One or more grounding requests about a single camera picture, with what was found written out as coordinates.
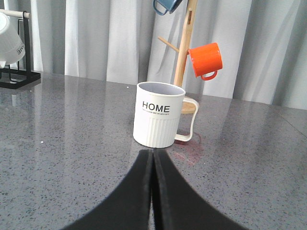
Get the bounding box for wooden mug tree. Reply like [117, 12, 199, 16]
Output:
[157, 0, 200, 115]

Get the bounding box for black wire mug rack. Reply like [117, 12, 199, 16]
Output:
[0, 9, 41, 89]

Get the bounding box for white ribbed hanging mug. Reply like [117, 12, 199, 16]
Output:
[0, 12, 25, 69]

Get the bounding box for grey curtain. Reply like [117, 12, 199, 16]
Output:
[0, 0, 307, 109]

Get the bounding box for blue mug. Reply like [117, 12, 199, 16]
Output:
[153, 0, 182, 15]

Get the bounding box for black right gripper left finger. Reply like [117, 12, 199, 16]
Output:
[65, 150, 153, 230]

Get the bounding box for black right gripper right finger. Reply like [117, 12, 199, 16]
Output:
[152, 149, 245, 230]

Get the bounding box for orange mug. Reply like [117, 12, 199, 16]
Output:
[189, 43, 223, 81]

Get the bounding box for white HOME mug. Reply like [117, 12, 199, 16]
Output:
[133, 81, 199, 149]

